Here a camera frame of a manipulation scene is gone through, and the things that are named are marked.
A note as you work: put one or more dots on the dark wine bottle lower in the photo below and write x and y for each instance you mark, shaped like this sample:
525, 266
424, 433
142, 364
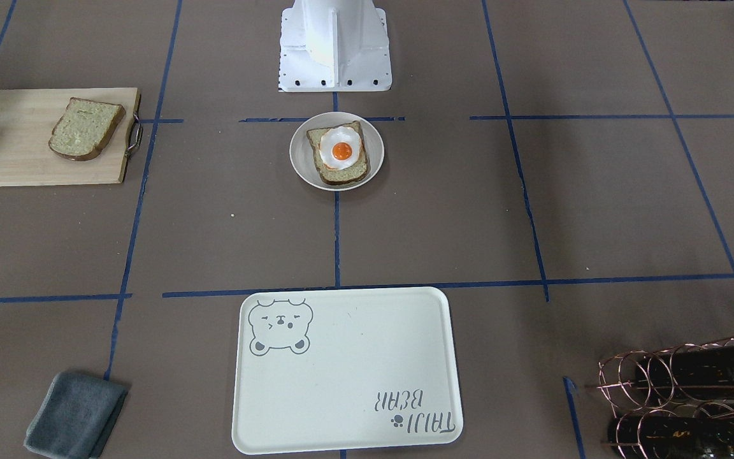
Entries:
661, 434

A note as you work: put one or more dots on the copper wire bottle rack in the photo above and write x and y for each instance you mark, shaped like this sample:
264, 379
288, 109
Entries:
676, 402

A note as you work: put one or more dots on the white round plate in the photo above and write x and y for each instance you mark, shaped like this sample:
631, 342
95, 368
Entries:
300, 152

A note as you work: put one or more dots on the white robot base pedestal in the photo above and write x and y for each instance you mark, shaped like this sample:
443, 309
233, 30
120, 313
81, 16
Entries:
334, 46

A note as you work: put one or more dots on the bread slice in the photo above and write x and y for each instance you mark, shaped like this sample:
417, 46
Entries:
85, 128
338, 177

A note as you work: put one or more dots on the white bear tray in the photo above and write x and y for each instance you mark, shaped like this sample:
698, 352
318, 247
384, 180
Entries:
345, 369

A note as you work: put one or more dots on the dark wine bottle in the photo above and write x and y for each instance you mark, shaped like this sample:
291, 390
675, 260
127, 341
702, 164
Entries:
703, 374
661, 434

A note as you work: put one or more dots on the dark wine bottle upper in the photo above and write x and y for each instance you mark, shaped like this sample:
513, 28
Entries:
703, 374

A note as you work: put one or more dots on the wooden cutting board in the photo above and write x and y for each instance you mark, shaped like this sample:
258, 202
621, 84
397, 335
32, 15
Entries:
27, 118

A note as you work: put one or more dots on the fake fried egg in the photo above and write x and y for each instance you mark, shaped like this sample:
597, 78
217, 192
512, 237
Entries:
340, 147

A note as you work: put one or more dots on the grey folded cloth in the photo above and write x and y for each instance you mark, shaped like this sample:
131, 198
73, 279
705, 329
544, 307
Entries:
76, 418

